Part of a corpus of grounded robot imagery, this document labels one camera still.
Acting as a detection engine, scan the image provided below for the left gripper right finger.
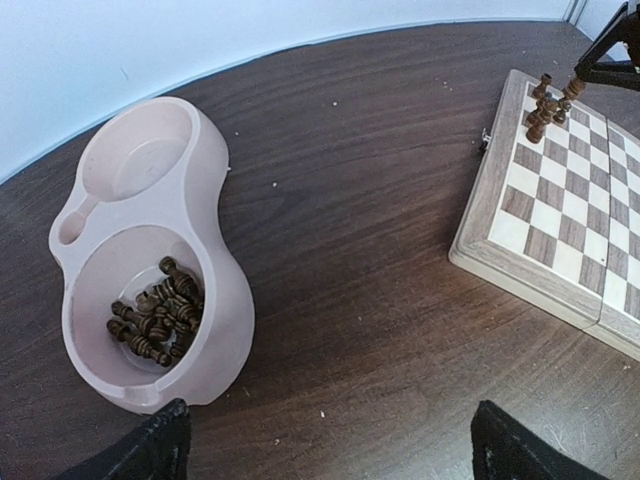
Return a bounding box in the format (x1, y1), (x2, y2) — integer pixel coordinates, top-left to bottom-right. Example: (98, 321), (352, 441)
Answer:
(471, 400), (606, 480)

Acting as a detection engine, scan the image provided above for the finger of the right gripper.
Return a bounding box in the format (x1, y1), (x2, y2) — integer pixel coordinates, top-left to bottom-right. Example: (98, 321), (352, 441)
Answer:
(574, 61), (639, 91)
(574, 1), (639, 75)

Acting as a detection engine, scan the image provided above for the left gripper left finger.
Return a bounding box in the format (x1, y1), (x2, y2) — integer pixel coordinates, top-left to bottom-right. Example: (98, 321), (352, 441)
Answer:
(57, 399), (191, 479)

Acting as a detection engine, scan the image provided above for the dark chess piece tall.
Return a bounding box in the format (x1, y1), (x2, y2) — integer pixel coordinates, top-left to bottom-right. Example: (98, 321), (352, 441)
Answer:
(525, 111), (548, 144)

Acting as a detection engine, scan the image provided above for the pile of dark chess pieces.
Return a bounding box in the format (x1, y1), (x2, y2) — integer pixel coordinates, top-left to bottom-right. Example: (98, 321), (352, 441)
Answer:
(106, 256), (205, 368)

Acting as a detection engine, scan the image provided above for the wooden chess board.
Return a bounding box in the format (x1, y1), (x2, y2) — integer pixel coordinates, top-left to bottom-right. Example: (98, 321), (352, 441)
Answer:
(449, 70), (639, 358)

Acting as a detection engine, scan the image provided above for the pink double pet bowl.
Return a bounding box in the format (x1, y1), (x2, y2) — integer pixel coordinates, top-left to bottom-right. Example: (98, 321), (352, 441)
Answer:
(49, 97), (255, 414)

